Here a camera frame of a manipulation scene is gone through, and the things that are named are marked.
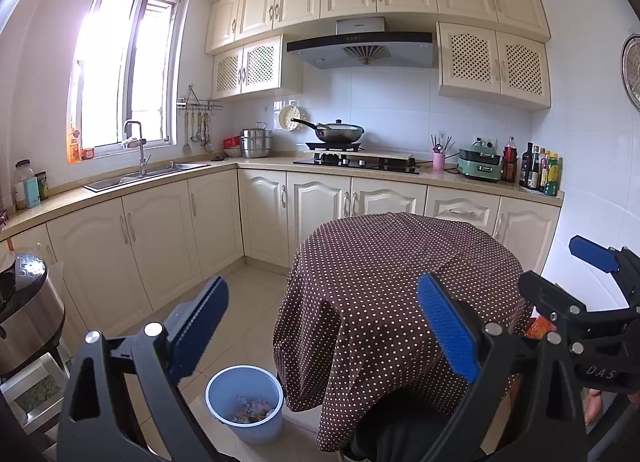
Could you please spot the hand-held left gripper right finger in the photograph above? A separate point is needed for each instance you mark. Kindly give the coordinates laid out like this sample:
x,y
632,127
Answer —
x,y
447,329

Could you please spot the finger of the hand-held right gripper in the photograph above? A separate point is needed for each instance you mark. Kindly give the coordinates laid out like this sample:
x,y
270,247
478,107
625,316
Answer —
x,y
592,253
545,292

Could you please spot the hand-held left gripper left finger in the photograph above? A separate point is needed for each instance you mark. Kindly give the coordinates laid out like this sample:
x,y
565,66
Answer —
x,y
197,327

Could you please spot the translucent white plastic bag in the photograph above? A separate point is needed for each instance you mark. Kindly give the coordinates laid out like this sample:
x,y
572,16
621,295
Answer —
x,y
260,407

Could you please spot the blue plastic waste bin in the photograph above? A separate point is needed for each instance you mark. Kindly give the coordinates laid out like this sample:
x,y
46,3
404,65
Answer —
x,y
250,434

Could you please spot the person's right hand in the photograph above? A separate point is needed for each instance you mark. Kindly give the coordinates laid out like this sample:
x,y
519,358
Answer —
x,y
596,407

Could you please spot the orange plastic bag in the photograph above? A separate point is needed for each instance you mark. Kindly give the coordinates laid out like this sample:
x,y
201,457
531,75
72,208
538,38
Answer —
x,y
542,328

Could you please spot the brown polka dot tablecloth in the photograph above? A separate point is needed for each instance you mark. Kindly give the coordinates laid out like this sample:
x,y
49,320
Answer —
x,y
380,302

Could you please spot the green yellow oil bottle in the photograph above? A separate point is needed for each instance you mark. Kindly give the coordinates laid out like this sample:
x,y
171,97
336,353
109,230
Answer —
x,y
552,177

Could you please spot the slim sauce bottle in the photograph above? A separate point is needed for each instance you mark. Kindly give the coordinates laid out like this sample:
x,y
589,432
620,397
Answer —
x,y
543,169

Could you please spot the dark sauce bottle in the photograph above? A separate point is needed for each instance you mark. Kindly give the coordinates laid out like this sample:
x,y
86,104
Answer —
x,y
526,167
535,172

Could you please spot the cream lower kitchen cabinets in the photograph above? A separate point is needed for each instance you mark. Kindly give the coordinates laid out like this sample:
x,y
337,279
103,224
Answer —
x,y
150,237

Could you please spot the person's dark clothing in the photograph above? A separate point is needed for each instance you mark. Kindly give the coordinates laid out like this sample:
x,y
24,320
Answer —
x,y
400,424

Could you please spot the green electric cooker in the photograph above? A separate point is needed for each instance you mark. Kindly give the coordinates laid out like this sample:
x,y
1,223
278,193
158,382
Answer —
x,y
479,164

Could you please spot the stainless steel sink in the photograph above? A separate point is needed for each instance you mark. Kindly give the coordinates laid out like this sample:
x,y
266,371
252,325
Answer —
x,y
145,177

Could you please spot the pink utensil holder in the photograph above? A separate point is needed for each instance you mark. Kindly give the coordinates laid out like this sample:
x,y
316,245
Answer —
x,y
438,162

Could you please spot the silver rice cooker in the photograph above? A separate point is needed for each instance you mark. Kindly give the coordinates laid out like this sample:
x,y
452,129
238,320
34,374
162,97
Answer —
x,y
25,322

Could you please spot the chrome kitchen faucet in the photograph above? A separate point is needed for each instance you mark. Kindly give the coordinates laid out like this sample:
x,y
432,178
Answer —
x,y
142,157

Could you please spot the bundle of chopsticks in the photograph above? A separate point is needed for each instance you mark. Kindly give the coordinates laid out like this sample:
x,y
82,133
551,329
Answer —
x,y
442,144

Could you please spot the black built-in gas hob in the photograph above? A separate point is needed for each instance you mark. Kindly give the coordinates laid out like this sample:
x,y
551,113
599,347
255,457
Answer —
x,y
360,166

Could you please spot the hanging spatula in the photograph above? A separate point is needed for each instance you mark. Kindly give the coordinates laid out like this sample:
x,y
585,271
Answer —
x,y
186,139

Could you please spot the hanging skimmer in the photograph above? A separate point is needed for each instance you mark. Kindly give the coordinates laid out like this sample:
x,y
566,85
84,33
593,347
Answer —
x,y
206,137

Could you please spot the stainless steel steamer pot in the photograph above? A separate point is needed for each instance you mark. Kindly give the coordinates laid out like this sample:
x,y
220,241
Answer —
x,y
256,142

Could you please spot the hanging ladle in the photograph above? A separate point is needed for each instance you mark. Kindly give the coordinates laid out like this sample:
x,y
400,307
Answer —
x,y
196,132

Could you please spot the small orange container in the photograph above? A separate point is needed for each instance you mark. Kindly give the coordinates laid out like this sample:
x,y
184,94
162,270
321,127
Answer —
x,y
88,153

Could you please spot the large lattice door cabinet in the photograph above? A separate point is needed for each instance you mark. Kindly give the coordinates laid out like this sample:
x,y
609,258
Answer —
x,y
492,62

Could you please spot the orange bottle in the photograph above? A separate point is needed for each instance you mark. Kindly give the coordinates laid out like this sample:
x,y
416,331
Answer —
x,y
75,147

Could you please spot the black wok with lid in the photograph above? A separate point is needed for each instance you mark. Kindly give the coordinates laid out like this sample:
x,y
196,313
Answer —
x,y
340,133

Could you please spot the glass jar teal label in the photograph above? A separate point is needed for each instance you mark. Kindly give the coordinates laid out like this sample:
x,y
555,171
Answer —
x,y
22,187

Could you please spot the pale yellow colander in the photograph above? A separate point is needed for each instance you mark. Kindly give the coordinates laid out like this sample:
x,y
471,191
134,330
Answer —
x,y
290,118

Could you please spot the small lattice door cabinet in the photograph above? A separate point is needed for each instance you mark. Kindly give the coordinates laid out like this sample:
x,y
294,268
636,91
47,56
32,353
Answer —
x,y
250,67

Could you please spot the kitchen window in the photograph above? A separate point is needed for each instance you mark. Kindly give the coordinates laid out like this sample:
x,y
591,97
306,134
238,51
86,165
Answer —
x,y
120,72

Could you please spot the range hood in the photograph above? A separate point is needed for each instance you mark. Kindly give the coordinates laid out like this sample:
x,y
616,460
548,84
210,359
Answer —
x,y
360,49

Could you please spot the wall power outlet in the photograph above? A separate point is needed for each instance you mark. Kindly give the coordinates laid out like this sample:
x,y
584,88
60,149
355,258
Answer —
x,y
484,143

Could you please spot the wall utensil rack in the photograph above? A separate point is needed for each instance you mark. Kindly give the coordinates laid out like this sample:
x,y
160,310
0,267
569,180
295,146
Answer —
x,y
200,104

